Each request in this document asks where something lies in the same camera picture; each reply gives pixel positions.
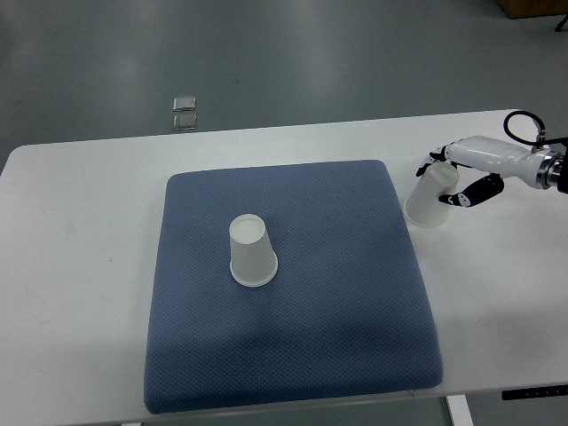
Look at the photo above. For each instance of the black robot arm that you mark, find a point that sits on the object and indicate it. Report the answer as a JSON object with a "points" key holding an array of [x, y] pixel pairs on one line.
{"points": [[541, 167]]}

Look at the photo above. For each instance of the black tripod leg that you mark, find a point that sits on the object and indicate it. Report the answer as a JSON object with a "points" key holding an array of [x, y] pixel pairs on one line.
{"points": [[560, 26]]}

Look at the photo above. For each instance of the white table leg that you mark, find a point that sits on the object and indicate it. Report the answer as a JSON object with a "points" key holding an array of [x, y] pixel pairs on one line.
{"points": [[459, 412]]}

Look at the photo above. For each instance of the upper metal floor plate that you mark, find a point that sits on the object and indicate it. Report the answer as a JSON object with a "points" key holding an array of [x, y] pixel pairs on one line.
{"points": [[184, 103]]}

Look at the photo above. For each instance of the white paper cup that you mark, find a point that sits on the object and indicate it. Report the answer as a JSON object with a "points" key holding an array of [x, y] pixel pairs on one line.
{"points": [[253, 262], [423, 207]]}

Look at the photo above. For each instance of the brown cardboard box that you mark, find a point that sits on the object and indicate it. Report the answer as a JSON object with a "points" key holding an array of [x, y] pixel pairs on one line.
{"points": [[521, 9]]}

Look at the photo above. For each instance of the lower metal floor plate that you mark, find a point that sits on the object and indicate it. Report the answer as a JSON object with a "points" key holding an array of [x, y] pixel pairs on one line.
{"points": [[183, 122]]}

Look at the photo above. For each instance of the black table control panel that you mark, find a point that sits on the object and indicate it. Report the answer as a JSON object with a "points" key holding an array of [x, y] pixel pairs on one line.
{"points": [[536, 392]]}

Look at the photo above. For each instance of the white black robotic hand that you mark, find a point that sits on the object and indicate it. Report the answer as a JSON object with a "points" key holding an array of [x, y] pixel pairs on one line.
{"points": [[488, 155]]}

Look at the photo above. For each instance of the blue textured cushion mat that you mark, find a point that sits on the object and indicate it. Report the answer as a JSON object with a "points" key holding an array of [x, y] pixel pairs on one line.
{"points": [[346, 314]]}

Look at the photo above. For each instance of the metal floor plate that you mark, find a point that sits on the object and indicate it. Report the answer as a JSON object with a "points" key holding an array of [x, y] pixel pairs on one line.
{"points": [[183, 122], [184, 103]]}

